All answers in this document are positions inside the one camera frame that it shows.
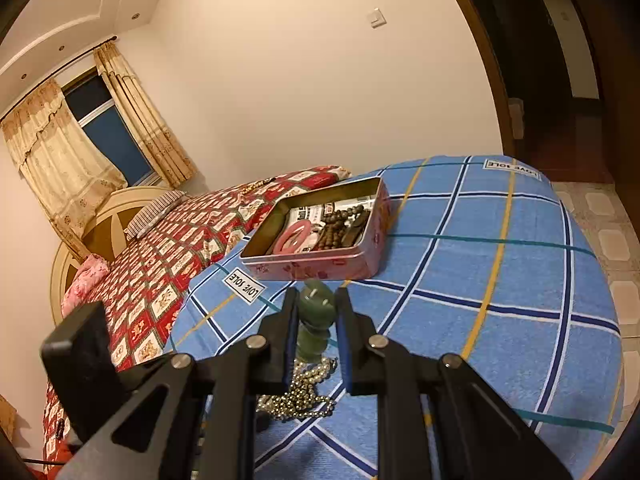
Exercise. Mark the wooden door frame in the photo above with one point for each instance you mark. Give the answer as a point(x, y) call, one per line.
point(480, 50)

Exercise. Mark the white light switch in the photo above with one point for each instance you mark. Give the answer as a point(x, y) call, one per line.
point(377, 18)

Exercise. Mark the black and white printed card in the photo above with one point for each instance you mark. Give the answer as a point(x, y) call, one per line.
point(320, 212)

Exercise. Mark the blue plaid blanket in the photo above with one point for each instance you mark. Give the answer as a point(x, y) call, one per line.
point(475, 310)

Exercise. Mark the pink pillow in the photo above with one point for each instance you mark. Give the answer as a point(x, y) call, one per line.
point(85, 282)

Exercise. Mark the pink bangle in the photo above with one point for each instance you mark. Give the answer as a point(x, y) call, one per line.
point(295, 239)

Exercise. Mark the striped pillow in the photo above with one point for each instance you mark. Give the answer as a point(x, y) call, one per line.
point(152, 212)

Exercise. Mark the pink tin box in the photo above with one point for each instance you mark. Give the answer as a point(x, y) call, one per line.
point(320, 265)

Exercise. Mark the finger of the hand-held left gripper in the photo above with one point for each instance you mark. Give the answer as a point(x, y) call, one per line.
point(82, 360)

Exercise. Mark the wide beige curtain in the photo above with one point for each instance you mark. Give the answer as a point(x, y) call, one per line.
point(55, 160)

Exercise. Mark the window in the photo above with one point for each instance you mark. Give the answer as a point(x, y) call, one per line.
point(110, 130)

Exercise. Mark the cardboard box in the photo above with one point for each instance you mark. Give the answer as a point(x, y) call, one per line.
point(516, 117)

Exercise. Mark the curtain rod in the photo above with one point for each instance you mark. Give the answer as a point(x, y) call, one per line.
point(60, 72)

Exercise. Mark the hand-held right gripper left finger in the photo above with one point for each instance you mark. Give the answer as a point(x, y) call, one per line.
point(288, 345)

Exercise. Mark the red patterned bed sheet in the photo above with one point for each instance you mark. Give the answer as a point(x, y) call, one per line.
point(175, 255)

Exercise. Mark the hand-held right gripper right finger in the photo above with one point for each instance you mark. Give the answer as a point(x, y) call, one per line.
point(345, 345)

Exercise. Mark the cream bed headboard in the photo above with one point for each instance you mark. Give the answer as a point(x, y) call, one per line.
point(95, 230)

